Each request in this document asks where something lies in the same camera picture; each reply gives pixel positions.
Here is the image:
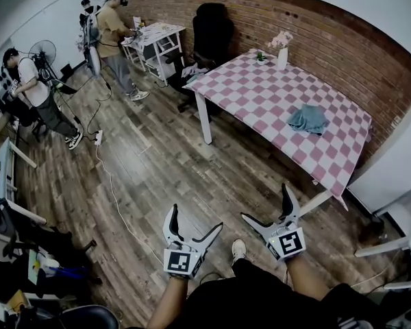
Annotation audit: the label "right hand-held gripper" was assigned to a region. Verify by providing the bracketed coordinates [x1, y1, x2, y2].
[240, 182, 308, 262]

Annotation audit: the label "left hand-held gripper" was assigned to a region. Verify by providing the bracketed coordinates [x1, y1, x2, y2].
[162, 203, 224, 280]

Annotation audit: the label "blue-grey towel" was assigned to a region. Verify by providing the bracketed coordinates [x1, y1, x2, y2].
[286, 103, 330, 137]

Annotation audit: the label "person's left forearm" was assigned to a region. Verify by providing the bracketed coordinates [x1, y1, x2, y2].
[146, 275, 189, 329]

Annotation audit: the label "person's right forearm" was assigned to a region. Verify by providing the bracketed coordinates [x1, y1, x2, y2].
[286, 254, 333, 302]

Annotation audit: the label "person's white shoe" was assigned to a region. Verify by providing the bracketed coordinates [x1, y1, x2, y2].
[231, 239, 248, 267]

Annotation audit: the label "person's black clothing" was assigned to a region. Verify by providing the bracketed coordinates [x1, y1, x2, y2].
[183, 258, 411, 329]

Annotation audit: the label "pink checkered tablecloth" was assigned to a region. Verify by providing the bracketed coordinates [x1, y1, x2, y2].
[182, 48, 373, 212]

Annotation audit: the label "black rounded chair back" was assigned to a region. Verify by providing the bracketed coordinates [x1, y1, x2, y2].
[59, 304, 121, 329]

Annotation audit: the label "white vase with pink flowers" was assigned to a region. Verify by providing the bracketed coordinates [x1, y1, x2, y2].
[267, 30, 295, 71]

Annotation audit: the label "crumpled cloths on chair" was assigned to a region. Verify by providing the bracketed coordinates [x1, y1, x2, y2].
[182, 63, 210, 84]

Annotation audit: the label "black office chair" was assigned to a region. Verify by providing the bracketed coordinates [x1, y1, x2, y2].
[166, 2, 236, 113]

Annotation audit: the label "white desk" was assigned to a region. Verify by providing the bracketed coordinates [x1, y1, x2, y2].
[0, 136, 48, 226]

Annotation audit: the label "white table with floral cloth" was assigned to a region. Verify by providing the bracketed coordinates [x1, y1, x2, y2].
[121, 21, 187, 87]

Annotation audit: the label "black standing fan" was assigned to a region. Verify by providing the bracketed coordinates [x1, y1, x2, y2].
[28, 39, 58, 82]

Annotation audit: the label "white cable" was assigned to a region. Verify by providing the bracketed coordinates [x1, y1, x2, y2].
[95, 143, 166, 267]

